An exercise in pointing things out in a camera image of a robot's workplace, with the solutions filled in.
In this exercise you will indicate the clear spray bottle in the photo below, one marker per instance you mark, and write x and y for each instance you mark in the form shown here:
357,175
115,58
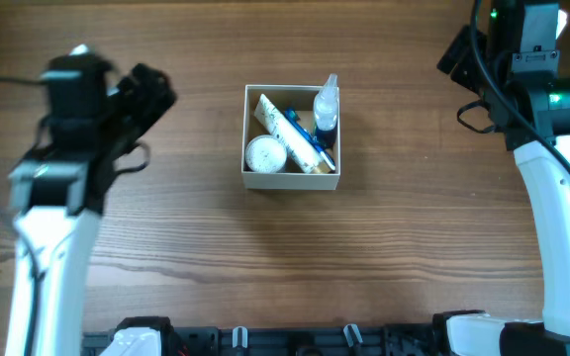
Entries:
325,112

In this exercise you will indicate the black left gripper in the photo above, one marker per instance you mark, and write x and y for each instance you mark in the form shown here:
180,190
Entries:
156,93

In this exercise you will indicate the blue white toothbrush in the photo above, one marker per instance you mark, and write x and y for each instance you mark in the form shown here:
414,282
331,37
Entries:
294,119

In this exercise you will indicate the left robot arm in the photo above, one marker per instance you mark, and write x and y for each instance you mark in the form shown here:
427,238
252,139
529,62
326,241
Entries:
59,189

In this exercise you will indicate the white leaf-print tube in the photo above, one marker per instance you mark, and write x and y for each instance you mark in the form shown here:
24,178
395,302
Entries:
309,160

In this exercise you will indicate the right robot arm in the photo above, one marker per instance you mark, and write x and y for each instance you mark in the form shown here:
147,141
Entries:
513,71

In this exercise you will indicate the cotton swab tub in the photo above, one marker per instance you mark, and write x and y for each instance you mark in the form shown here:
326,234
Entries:
266,154

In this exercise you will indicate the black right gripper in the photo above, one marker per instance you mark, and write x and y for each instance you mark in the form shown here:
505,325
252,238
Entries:
462,74

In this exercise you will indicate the white cardboard box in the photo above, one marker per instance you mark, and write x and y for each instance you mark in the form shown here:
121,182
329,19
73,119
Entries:
301,99

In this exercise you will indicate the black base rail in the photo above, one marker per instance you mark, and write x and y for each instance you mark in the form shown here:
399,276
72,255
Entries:
389,340

